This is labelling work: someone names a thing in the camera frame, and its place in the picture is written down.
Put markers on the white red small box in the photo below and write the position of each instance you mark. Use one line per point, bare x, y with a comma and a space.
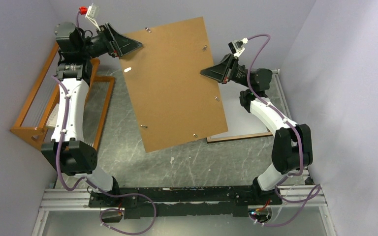
52, 120

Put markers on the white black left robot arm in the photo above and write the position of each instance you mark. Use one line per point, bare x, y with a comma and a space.
67, 151

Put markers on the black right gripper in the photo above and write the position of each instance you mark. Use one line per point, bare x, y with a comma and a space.
220, 73

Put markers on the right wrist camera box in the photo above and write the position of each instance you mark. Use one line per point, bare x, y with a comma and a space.
237, 46

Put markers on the wooden picture frame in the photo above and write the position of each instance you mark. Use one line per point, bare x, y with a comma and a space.
241, 136

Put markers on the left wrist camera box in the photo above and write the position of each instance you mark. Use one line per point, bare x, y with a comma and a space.
90, 13

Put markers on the orange wooden rack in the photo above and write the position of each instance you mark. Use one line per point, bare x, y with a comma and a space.
30, 125

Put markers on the landscape photo print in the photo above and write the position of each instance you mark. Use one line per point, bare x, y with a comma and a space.
241, 114

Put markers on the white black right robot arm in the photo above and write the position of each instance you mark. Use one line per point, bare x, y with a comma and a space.
292, 146

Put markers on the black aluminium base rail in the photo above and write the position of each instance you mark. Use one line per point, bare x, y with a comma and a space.
138, 202

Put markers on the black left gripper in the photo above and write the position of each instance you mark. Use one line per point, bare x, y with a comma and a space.
116, 44

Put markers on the brown backing board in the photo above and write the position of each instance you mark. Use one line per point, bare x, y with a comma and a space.
173, 103

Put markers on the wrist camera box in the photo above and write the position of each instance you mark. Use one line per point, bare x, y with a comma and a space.
90, 13
237, 46

